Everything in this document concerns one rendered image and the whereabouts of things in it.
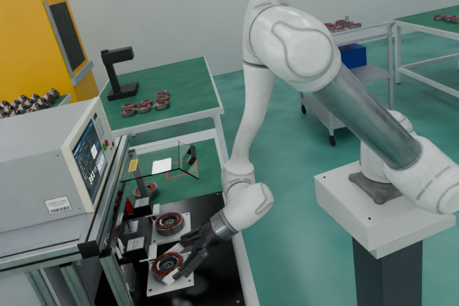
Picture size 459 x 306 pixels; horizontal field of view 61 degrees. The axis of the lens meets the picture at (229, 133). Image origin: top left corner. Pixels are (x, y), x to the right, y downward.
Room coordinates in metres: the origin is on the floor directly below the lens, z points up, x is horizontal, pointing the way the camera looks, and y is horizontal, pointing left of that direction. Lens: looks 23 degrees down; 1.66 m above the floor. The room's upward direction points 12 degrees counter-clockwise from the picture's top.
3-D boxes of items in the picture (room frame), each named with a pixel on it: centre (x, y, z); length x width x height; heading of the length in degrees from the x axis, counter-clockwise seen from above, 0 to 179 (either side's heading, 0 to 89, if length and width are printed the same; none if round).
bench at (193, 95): (3.50, 0.60, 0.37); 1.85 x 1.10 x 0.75; 3
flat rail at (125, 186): (1.13, 0.39, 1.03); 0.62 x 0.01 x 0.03; 3
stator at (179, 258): (1.02, 0.28, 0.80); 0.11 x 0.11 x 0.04
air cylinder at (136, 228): (1.25, 0.44, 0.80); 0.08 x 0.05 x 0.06; 3
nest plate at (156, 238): (1.26, 0.29, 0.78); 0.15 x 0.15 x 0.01; 3
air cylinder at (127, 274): (1.01, 0.43, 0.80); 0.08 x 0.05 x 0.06; 3
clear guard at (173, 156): (1.30, 0.30, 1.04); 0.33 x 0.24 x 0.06; 93
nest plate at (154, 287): (1.02, 0.28, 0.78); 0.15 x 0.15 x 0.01; 3
